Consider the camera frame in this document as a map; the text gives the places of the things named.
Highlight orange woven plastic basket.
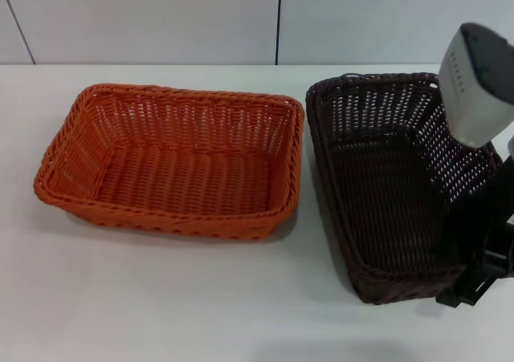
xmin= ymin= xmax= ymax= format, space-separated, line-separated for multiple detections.
xmin=32 ymin=83 xmax=306 ymax=241

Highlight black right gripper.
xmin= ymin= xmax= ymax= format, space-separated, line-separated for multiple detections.
xmin=435 ymin=147 xmax=514 ymax=299

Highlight dark brown woven plastic basket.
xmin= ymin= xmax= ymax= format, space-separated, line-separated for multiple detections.
xmin=304 ymin=71 xmax=504 ymax=305

